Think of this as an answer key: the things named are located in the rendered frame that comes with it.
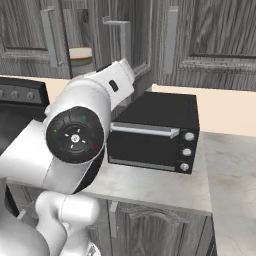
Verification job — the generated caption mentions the open grey wood cabinet door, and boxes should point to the open grey wood cabinet door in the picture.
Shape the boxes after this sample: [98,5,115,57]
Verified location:
[87,0,155,98]

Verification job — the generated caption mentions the grey base cabinet handle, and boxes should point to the grey base cabinet handle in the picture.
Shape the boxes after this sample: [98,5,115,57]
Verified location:
[108,200,119,239]

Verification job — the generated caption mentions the grey cabinet door handle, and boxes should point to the grey cabinet door handle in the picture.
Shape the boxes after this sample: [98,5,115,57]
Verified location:
[40,7,65,69]
[102,15,132,65]
[162,5,180,76]

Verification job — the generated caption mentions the grey wood base cabinet door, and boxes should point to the grey wood base cabinet door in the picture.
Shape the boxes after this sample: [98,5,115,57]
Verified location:
[107,199,215,256]

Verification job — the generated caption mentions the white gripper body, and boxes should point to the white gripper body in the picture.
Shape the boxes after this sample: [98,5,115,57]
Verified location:
[116,57,137,84]

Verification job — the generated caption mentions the black toaster oven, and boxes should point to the black toaster oven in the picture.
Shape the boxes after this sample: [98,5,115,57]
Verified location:
[107,91,201,175]

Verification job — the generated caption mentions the silver toaster oven handle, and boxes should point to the silver toaster oven handle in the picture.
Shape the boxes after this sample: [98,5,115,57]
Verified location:
[110,121,181,140]

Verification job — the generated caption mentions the white bowl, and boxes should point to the white bowl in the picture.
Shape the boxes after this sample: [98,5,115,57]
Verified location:
[68,46,94,76]

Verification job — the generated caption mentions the black stove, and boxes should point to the black stove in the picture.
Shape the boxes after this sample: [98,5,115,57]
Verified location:
[0,76,51,155]

